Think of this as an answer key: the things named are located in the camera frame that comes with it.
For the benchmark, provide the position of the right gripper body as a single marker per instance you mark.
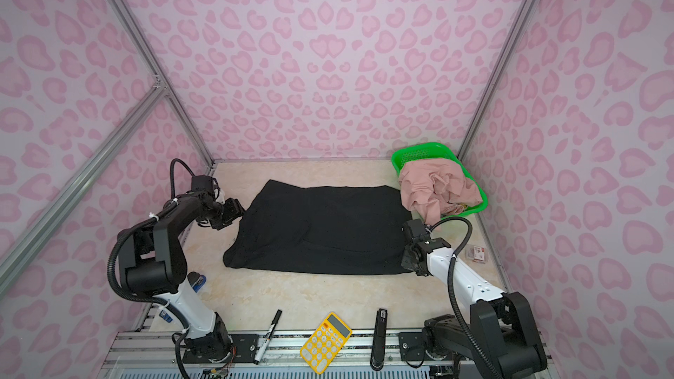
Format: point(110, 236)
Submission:
point(407, 261)

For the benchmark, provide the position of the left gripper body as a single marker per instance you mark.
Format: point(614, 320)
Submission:
point(225, 212)

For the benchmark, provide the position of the pink garment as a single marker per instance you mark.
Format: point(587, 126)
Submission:
point(437, 188)

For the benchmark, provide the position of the black shirt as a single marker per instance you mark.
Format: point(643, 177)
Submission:
point(322, 230)

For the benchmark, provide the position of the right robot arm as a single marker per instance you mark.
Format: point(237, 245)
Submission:
point(492, 328)

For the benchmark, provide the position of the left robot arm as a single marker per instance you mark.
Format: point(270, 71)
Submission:
point(148, 265)

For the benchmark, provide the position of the green plastic laundry basket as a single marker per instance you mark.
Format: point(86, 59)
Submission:
point(434, 150)

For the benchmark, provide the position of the blue stapler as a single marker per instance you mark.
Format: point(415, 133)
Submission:
point(196, 280)

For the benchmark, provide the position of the black stapler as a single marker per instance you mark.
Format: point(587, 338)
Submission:
point(378, 347)

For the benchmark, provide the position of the black marker pen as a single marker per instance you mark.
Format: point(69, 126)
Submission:
point(268, 337)

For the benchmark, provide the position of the yellow calculator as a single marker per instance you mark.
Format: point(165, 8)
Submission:
point(325, 343)

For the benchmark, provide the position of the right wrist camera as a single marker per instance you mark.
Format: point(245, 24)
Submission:
point(418, 237)

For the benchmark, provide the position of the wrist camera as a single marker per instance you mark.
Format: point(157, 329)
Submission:
point(418, 237)
point(204, 183)

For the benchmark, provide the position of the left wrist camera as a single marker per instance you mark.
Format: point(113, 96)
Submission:
point(204, 183)

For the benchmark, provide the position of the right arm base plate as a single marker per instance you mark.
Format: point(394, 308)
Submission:
point(424, 345)

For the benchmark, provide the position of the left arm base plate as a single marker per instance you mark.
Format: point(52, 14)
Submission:
point(244, 347)

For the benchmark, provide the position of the aluminium mounting rail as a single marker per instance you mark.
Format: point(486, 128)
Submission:
point(153, 355)

